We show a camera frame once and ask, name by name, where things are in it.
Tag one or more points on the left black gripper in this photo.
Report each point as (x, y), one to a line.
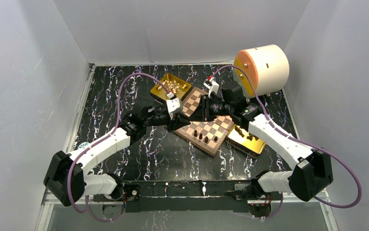
(177, 121)

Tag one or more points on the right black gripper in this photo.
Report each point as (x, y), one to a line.
(206, 101)

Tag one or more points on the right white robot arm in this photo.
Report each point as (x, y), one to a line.
(311, 169)

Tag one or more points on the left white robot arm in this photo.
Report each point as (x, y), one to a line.
(68, 176)

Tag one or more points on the wooden chess board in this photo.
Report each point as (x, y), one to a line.
(219, 127)

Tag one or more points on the pile of light pieces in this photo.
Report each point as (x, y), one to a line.
(175, 86)

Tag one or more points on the gold tray light pieces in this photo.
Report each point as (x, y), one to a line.
(159, 93)

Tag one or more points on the gold tray dark pieces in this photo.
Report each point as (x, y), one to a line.
(245, 141)

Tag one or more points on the white round drawer cabinet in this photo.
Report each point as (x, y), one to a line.
(267, 68)

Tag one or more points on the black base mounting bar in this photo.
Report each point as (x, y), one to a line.
(240, 196)

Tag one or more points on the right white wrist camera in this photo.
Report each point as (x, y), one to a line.
(211, 86)

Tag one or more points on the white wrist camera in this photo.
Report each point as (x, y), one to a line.
(211, 86)
(174, 106)

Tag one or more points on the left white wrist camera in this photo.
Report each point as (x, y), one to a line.
(174, 106)

